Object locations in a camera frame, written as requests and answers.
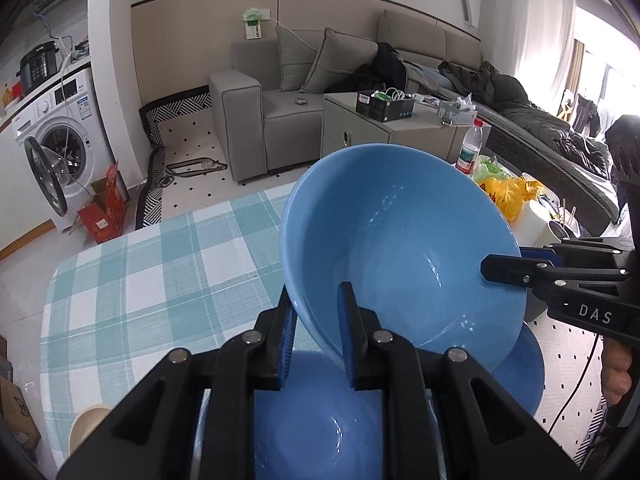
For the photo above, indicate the thin metal frame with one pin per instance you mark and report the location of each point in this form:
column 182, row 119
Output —
column 200, row 165

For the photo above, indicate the dark grey padded coat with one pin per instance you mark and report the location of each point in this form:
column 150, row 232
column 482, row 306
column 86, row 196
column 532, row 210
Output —
column 525, row 110

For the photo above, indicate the grey sofa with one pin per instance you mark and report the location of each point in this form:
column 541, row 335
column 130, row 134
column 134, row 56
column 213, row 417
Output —
column 250, row 110

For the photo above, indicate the black garment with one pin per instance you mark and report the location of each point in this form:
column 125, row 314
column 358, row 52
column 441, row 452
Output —
column 385, row 70

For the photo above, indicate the white rug patterned border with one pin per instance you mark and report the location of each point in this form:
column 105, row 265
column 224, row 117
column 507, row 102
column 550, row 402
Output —
column 190, row 135

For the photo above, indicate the black pressure cooker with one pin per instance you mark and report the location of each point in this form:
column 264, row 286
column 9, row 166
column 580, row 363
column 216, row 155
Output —
column 37, row 65

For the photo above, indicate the grey cushion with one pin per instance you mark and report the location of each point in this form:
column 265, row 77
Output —
column 295, row 60
column 340, row 60

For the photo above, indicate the white dotted floor mat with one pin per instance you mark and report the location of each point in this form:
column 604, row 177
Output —
column 565, row 350

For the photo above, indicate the cream plate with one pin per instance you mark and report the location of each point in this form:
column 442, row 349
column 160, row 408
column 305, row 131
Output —
column 87, row 420

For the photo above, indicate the red cardboard box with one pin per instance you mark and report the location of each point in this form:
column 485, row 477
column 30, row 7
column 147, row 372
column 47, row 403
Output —
column 102, row 215

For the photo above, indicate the blue bowl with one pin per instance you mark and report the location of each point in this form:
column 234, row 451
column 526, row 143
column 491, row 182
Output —
column 400, row 240
column 310, row 425

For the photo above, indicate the white washing machine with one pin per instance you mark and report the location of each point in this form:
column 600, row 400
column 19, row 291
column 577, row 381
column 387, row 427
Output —
column 75, row 110

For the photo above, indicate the teal checked tablecloth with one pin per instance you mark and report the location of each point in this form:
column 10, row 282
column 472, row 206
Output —
column 150, row 285

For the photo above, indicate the plain brown cardboard box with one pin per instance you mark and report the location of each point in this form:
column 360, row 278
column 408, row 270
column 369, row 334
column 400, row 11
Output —
column 17, row 410

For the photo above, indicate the clear bottle red cap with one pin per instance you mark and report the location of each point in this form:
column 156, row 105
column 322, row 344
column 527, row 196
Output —
column 470, row 152

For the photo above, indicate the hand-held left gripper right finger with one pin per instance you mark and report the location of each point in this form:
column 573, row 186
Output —
column 345, row 340

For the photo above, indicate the person's right hand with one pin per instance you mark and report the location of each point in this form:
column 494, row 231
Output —
column 616, row 372

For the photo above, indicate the black box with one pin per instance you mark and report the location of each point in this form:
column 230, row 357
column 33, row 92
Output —
column 385, row 108

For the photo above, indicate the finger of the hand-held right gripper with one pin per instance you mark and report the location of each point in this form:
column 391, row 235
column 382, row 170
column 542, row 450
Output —
column 540, row 252
column 510, row 267

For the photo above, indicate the yellow plastic bag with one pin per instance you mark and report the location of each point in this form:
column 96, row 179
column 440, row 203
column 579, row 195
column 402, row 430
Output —
column 512, row 195

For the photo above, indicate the beige curtain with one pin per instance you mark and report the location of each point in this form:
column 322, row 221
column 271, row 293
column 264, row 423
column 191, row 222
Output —
column 540, row 20

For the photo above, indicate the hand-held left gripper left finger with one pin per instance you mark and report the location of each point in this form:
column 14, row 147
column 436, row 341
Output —
column 286, row 345

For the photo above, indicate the green white wall tissue box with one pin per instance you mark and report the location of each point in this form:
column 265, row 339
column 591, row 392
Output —
column 252, row 22

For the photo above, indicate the green plastic bag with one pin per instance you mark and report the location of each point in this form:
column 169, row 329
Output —
column 490, row 167

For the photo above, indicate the white paper roll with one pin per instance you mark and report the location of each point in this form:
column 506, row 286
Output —
column 535, row 222

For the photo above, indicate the grey side cabinet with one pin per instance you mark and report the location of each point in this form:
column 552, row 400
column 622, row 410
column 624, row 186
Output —
column 400, row 135

